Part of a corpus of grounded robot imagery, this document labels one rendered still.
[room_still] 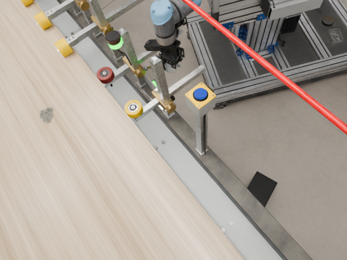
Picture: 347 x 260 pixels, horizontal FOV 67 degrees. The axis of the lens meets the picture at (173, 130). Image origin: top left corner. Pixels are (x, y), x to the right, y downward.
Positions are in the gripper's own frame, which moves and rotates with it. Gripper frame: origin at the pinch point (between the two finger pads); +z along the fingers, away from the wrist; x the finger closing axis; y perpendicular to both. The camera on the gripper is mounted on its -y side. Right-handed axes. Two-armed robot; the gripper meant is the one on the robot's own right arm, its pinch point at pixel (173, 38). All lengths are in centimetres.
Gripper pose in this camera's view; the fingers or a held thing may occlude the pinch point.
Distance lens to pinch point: 150.6
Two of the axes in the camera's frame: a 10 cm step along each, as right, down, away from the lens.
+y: 7.8, -6.0, 1.6
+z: 1.2, 3.9, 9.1
